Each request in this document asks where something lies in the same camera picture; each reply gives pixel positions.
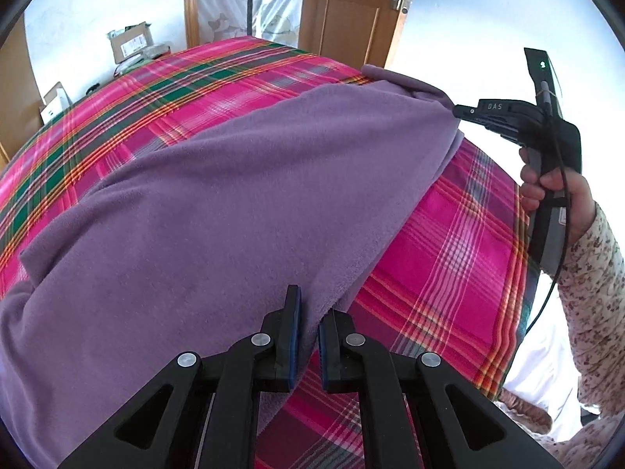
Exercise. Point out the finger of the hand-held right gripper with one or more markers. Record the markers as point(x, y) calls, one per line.
point(466, 110)

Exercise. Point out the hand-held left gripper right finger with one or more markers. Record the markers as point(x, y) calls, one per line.
point(323, 356)

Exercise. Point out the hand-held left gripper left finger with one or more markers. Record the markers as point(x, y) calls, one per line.
point(293, 347)

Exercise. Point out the purple fleece sweater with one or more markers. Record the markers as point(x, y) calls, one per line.
point(219, 215)

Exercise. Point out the person's right forearm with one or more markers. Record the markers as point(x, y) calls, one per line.
point(595, 293)

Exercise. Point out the person's right hand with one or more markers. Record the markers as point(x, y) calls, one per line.
point(581, 200)

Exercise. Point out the wooden door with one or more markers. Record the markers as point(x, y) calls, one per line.
point(351, 10)

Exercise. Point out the pink green plaid bed sheet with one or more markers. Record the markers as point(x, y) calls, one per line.
point(454, 264)

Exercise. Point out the clear plastic door curtain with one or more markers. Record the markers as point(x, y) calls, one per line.
point(229, 0)

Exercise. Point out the person's floral jacket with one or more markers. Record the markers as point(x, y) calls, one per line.
point(586, 444)

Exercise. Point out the small black object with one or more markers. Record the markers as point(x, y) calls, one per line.
point(91, 90)

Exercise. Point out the white cardboard box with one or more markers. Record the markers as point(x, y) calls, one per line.
point(56, 105)

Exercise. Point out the brown cardboard box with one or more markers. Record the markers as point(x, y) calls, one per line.
point(129, 44)

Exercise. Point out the wooden wardrobe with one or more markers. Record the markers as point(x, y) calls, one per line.
point(19, 97)

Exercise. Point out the wooden door frame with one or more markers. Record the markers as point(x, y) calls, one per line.
point(191, 5)

